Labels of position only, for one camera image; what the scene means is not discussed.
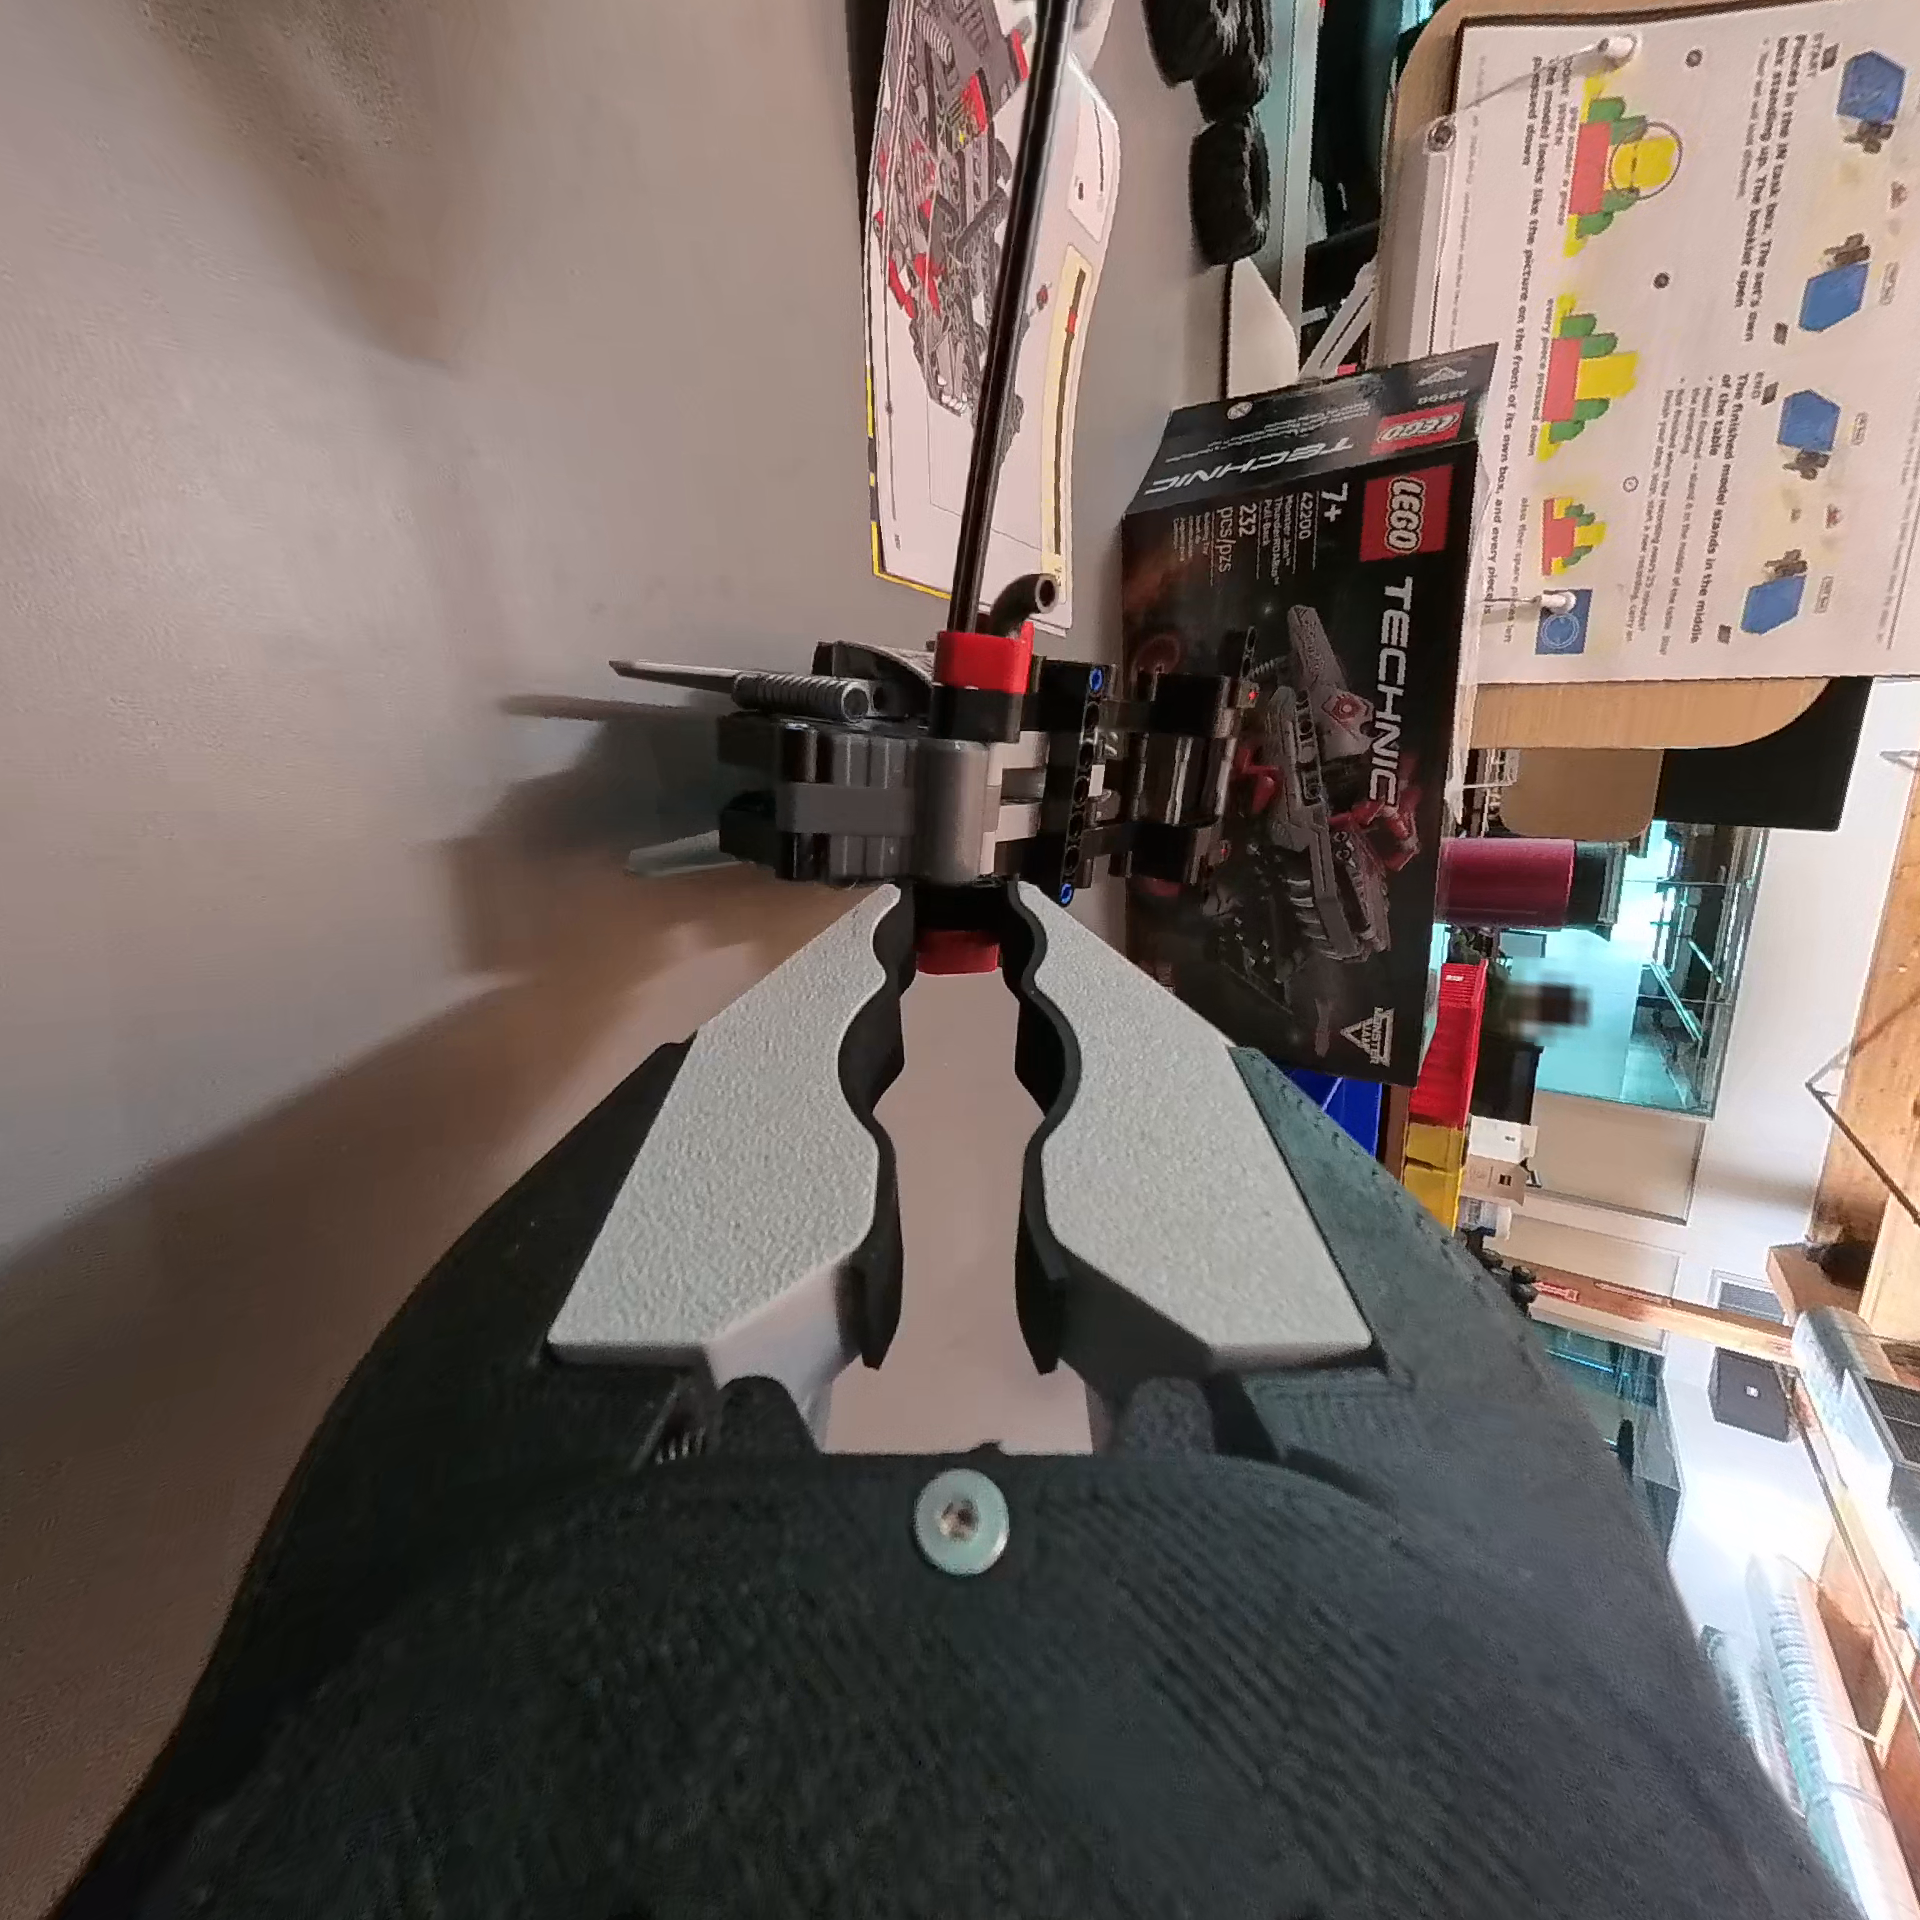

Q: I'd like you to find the long black toy axle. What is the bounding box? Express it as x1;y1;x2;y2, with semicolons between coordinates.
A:
948;0;1077;641

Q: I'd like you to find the maroon cylindrical cup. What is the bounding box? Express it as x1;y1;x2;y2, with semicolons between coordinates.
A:
1432;832;1625;927

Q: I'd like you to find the open building instruction booklet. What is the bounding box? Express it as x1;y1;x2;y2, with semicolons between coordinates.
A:
862;0;1124;633

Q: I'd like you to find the black toy set box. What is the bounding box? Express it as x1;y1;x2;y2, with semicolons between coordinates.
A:
1120;343;1504;1092

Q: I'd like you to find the cardboard sign board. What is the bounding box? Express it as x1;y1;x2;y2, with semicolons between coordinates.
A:
1372;0;1920;755

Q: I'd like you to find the toy brick vehicle model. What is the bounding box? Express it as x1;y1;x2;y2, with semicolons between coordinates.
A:
606;575;1249;983

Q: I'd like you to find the white metal stand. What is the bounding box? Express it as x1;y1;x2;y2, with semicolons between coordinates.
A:
1289;246;1385;382

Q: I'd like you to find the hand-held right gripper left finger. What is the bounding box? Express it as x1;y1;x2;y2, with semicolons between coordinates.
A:
547;881;919;1456

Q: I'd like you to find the red storage bin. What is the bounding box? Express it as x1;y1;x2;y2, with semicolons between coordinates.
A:
1408;960;1491;1127

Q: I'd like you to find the printed instruction sheet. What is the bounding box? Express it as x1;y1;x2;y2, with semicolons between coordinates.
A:
1432;0;1920;678

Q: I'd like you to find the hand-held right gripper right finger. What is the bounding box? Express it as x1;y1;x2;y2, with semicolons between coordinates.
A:
1007;881;1377;1456

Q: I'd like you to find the grey desk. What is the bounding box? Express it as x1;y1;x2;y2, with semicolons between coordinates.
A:
0;0;1416;1920

